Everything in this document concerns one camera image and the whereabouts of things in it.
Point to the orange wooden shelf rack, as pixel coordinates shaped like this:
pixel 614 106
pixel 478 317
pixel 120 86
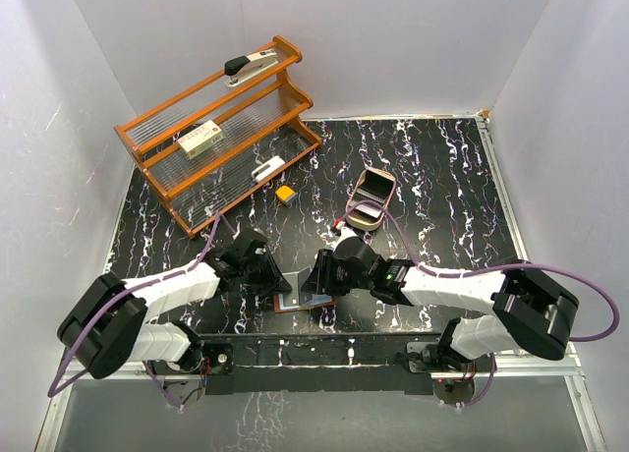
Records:
pixel 260 119

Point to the cream oval card tray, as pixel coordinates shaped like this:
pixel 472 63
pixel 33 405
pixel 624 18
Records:
pixel 371 201

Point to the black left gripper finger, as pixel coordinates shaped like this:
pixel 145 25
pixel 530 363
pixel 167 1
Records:
pixel 260 292
pixel 271 278

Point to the black VIP credit card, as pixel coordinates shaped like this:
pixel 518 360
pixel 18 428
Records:
pixel 295 299

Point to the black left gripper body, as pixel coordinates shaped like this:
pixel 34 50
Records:
pixel 254 272

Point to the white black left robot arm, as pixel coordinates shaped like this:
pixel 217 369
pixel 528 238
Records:
pixel 115 321

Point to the small white black device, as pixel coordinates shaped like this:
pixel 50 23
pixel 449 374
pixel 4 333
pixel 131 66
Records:
pixel 267 168

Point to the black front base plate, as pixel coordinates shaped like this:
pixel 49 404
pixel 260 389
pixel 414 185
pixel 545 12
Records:
pixel 350 362

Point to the black white stapler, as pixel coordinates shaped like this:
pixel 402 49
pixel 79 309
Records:
pixel 241 69

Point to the white staples box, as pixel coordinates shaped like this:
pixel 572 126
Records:
pixel 200 138

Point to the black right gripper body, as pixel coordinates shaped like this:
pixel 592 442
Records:
pixel 334 279

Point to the yellow grey eraser block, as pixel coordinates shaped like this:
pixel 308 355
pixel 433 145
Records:
pixel 285 195

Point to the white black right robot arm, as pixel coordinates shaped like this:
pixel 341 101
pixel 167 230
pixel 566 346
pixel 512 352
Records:
pixel 520 307

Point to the brown leather card holder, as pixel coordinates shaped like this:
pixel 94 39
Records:
pixel 315 301

